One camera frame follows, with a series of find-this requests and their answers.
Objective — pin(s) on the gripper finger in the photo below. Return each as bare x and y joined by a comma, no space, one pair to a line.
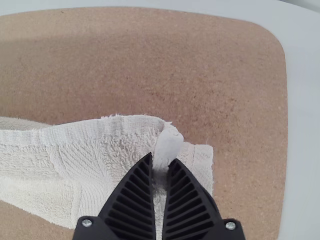
190,207
130,205

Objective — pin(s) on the pale towel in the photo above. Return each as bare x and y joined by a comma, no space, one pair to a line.
82,160

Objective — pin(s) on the cork mat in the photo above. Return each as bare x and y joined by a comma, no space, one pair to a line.
150,75

